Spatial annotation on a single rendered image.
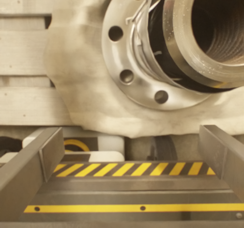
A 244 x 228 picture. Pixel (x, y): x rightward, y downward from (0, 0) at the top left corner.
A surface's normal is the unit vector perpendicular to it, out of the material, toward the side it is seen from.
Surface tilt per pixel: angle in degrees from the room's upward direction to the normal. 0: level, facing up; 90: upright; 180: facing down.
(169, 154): 50
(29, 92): 0
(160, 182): 0
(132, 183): 0
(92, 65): 57
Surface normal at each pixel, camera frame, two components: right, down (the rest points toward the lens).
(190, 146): -0.01, 0.25
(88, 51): 0.86, 0.09
